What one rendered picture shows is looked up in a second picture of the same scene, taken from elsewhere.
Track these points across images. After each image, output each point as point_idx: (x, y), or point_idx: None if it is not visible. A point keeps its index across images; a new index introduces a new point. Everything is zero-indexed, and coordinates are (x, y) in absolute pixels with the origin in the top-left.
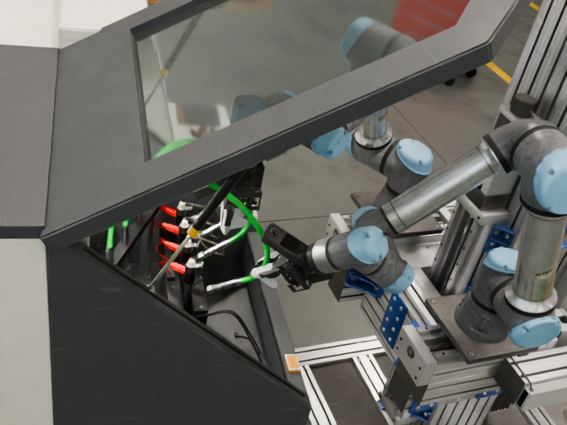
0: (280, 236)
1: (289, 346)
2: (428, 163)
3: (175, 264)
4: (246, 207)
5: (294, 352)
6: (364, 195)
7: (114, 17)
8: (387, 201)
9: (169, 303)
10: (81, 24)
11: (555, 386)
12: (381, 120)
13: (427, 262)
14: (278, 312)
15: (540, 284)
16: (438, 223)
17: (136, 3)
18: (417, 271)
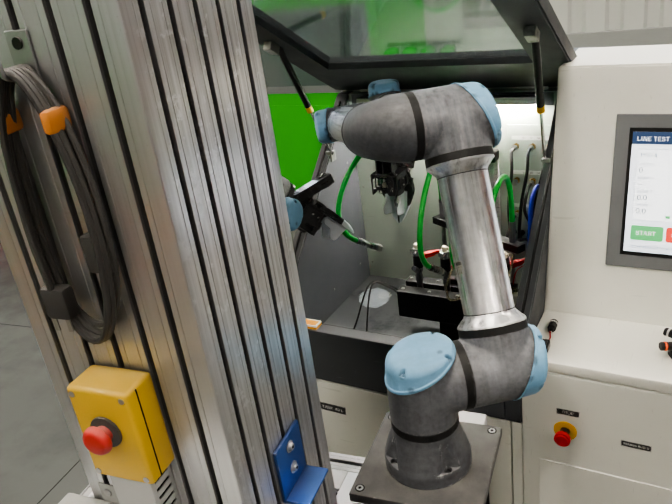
0: (317, 179)
1: (328, 330)
2: (385, 360)
3: (431, 250)
4: (352, 162)
5: (320, 330)
6: (486, 439)
7: (606, 57)
8: None
9: (323, 166)
10: (584, 51)
11: (84, 494)
12: (455, 272)
13: (341, 503)
14: (371, 337)
15: None
16: (363, 493)
17: (651, 61)
18: (336, 480)
